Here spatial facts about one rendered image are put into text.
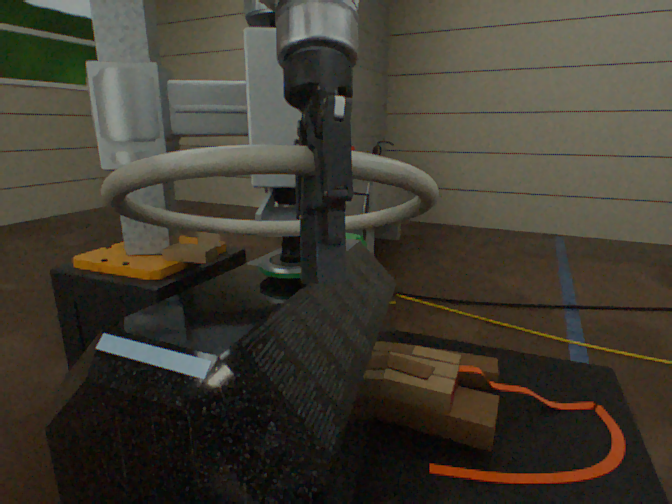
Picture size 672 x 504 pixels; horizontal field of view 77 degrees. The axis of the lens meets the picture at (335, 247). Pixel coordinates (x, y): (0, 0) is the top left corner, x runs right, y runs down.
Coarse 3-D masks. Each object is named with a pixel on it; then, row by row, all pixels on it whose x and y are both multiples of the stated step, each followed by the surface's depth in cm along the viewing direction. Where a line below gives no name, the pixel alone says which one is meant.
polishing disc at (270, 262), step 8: (264, 256) 141; (272, 256) 141; (264, 264) 132; (272, 264) 132; (280, 264) 132; (288, 264) 132; (296, 264) 132; (280, 272) 128; (288, 272) 128; (296, 272) 128
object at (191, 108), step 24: (96, 96) 162; (120, 96) 160; (144, 96) 163; (168, 96) 170; (192, 96) 172; (216, 96) 173; (240, 96) 175; (120, 120) 163; (144, 120) 165; (168, 120) 172; (192, 120) 174; (216, 120) 176; (240, 120) 177
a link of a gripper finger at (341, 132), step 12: (324, 108) 40; (348, 108) 40; (324, 120) 40; (348, 120) 40; (324, 132) 40; (336, 132) 39; (348, 132) 40; (324, 144) 40; (336, 144) 39; (348, 144) 40; (324, 156) 40; (336, 156) 39; (348, 156) 39; (324, 168) 40; (336, 168) 39; (348, 168) 39; (324, 180) 40; (336, 180) 39; (348, 180) 39; (324, 192) 39; (348, 192) 39
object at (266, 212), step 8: (272, 192) 122; (264, 200) 105; (272, 200) 121; (264, 208) 96; (272, 208) 120; (280, 208) 120; (288, 208) 120; (256, 216) 87; (264, 216) 95; (272, 216) 108; (280, 216) 108; (288, 216) 108
